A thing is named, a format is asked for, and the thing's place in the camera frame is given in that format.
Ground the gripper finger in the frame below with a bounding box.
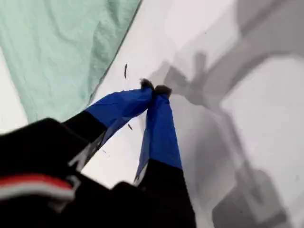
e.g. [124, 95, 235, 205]
[133, 85, 197, 228]
[62, 79, 154, 171]

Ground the pale green T-shirt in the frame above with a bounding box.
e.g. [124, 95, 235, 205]
[0, 0, 143, 123]

